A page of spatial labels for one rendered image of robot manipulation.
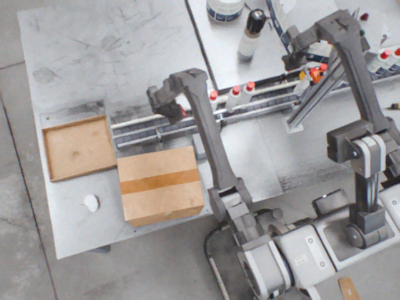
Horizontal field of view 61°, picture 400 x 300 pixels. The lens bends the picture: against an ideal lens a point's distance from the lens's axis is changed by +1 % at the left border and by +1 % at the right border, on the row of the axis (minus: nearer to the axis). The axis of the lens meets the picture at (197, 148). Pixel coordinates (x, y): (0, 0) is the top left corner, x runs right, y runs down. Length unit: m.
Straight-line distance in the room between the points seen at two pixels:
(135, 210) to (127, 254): 1.14
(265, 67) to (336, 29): 0.84
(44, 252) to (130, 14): 1.60
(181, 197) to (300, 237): 0.53
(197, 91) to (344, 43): 0.42
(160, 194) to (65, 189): 0.54
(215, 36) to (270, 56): 0.31
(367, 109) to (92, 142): 1.18
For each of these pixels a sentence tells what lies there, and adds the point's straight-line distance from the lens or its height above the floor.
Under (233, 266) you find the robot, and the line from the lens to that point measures 2.18.
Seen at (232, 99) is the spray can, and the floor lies 1.02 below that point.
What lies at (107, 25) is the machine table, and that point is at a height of 0.83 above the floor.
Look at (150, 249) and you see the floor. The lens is 2.40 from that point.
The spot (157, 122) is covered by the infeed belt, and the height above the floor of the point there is 0.88.
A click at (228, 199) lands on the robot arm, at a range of 0.95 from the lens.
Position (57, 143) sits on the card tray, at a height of 0.83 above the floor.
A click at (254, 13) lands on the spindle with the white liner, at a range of 1.62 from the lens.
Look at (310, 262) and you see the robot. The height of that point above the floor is 1.53.
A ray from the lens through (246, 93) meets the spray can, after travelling 1.55.
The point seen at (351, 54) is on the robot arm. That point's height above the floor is 1.61.
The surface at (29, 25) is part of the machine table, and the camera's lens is 2.11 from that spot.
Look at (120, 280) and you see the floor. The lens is 2.42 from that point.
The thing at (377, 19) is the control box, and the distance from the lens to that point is 1.36.
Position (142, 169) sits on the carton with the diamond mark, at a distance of 1.32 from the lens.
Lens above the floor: 2.39
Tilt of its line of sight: 71 degrees down
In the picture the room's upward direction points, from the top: 11 degrees clockwise
